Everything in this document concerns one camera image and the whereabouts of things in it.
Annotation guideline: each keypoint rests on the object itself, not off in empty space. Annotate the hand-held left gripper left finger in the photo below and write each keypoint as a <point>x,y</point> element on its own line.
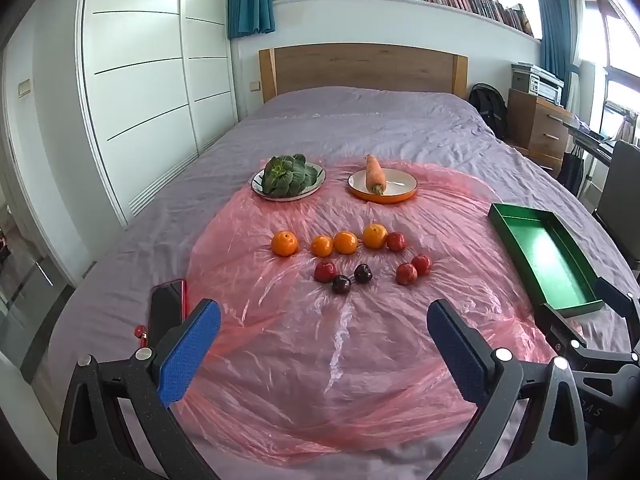
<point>195,350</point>

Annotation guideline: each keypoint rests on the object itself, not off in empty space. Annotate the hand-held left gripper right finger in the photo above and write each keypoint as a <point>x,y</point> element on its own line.
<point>460,355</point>

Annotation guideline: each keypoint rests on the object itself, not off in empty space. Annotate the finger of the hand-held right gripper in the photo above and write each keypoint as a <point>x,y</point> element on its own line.
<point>555,325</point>
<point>617,301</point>

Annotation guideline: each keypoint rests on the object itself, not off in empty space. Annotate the green rectangular tray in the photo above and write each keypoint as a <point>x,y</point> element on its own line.
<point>550,260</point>

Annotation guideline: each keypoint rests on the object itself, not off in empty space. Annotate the small red apple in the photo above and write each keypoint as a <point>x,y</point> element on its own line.
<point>421,264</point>
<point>325,271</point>
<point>396,241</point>
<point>406,274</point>

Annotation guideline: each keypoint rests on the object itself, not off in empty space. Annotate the dark purple plum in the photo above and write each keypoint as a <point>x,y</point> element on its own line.
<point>342,284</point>
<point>362,273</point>

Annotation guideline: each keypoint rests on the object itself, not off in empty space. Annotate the orange mandarin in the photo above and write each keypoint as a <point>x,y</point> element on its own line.
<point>321,245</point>
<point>375,236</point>
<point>345,242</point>
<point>284,243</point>

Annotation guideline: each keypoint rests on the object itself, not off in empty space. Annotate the black phone with red case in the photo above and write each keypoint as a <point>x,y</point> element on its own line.
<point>165,310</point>

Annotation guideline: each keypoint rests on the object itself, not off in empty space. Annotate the small red object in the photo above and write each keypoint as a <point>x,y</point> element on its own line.
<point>139,331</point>

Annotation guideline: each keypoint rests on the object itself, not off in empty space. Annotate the pink plastic sheet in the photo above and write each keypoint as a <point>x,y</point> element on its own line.
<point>300,360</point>

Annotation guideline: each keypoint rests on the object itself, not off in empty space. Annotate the grey office chair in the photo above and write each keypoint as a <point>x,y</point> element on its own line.
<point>620,185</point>

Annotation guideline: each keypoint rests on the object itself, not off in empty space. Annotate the dark shopping bag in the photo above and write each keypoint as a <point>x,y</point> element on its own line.
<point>570,172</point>

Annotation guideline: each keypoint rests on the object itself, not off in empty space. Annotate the glass desk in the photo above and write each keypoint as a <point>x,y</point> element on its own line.
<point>590,140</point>

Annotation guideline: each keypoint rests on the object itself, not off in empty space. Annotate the orange plate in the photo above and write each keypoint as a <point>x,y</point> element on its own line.
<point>400,186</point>

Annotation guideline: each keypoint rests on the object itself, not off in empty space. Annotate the wooden dresser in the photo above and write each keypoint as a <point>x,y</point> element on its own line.
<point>540,125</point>

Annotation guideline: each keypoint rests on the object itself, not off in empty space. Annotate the white plate with green rim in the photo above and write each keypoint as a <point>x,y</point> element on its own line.
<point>309,191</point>

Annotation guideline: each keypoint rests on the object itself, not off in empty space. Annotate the green bok choy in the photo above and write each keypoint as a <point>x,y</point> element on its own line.
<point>285,175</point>

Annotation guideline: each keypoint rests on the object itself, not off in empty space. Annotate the carrot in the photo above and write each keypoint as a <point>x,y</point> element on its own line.
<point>375,175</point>

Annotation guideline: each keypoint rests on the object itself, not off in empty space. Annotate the black backpack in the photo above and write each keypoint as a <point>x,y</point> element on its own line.
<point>490,107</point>

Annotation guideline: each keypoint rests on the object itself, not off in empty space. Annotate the white printer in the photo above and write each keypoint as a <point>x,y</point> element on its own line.
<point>537,82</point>

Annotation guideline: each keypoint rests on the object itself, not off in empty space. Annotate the white wardrobe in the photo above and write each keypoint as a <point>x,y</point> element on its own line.
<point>140,85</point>

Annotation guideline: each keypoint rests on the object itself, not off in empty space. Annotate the wooden headboard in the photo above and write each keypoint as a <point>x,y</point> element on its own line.
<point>360,67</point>

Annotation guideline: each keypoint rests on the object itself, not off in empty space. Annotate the wall socket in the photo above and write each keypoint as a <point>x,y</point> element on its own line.
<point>255,85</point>

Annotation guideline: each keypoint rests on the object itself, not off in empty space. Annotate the wall switch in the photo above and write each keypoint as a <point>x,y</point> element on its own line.
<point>24,89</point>

